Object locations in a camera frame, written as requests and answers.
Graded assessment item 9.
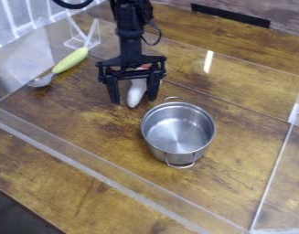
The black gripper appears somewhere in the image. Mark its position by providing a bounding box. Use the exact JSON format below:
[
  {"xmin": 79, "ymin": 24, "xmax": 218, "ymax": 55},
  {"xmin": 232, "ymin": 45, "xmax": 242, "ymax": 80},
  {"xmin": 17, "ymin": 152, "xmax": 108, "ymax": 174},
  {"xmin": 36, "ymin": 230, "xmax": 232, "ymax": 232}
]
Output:
[{"xmin": 95, "ymin": 37, "xmax": 165, "ymax": 104}]

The white red toy mushroom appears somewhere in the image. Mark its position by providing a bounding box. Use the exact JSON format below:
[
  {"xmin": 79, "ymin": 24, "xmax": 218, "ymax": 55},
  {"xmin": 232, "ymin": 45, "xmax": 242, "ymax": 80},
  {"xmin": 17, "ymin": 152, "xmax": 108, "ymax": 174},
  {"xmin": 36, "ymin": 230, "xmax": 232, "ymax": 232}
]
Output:
[{"xmin": 125, "ymin": 63, "xmax": 153, "ymax": 109}]

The silver metal pot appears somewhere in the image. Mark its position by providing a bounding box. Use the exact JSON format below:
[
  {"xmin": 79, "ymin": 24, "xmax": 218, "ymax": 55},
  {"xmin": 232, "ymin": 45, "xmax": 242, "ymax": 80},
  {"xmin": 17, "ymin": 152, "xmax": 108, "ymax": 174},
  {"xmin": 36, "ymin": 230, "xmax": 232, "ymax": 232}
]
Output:
[{"xmin": 140, "ymin": 97, "xmax": 216, "ymax": 169}]

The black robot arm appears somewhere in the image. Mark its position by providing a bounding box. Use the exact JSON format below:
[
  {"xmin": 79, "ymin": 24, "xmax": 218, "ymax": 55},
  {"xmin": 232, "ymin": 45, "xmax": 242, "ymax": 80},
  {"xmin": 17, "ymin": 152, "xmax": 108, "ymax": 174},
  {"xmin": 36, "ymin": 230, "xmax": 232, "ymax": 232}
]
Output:
[{"xmin": 96, "ymin": 0, "xmax": 167, "ymax": 104}]

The clear acrylic stand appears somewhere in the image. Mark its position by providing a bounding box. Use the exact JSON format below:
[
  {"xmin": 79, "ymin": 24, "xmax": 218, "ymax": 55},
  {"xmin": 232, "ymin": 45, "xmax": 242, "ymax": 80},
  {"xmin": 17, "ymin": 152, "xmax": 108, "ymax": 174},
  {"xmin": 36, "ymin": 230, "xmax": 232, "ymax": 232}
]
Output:
[{"xmin": 64, "ymin": 17, "xmax": 101, "ymax": 49}]

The black strip on table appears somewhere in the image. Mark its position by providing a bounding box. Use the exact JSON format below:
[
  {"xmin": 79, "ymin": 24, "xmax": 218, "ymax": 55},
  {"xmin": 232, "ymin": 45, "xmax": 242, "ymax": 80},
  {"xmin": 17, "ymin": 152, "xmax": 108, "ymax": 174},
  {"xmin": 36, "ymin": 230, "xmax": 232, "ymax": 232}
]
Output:
[{"xmin": 191, "ymin": 3, "xmax": 271, "ymax": 28}]

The black cable loop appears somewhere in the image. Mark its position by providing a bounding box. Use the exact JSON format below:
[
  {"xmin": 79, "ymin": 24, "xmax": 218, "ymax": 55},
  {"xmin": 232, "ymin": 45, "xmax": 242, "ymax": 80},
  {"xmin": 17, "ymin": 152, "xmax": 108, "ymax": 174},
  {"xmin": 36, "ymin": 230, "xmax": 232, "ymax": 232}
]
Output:
[{"xmin": 139, "ymin": 21, "xmax": 164, "ymax": 48}]

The green handled metal spoon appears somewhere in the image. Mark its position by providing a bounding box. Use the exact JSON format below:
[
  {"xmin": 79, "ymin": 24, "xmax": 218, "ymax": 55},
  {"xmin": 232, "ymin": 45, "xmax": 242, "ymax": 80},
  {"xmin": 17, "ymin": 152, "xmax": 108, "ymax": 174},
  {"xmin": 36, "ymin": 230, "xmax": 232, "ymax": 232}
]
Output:
[{"xmin": 28, "ymin": 47, "xmax": 89, "ymax": 88}]

